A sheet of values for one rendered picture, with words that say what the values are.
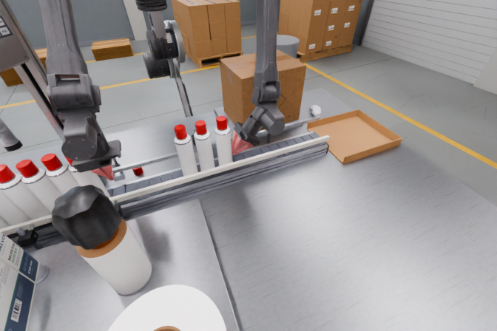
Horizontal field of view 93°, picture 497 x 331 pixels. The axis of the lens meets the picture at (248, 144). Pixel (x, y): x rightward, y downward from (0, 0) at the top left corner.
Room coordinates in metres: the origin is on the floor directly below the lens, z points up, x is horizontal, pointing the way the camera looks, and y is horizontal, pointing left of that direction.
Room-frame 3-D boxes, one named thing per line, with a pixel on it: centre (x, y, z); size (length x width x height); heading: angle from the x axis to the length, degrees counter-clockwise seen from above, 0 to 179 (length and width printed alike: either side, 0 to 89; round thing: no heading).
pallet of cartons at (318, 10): (4.62, -1.26, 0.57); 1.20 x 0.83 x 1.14; 118
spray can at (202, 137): (0.60, 0.15, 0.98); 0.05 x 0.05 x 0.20
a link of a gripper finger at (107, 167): (0.44, 0.39, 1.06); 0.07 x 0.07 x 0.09; 22
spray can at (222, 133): (0.62, 0.08, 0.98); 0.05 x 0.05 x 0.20
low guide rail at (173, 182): (0.55, 0.18, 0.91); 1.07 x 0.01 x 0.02; 112
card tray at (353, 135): (0.85, -0.47, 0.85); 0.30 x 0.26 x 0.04; 112
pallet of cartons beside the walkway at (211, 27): (4.54, 0.71, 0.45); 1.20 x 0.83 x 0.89; 28
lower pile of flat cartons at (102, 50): (4.60, 2.52, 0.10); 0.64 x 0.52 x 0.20; 113
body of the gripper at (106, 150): (0.44, 0.37, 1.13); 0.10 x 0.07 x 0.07; 112
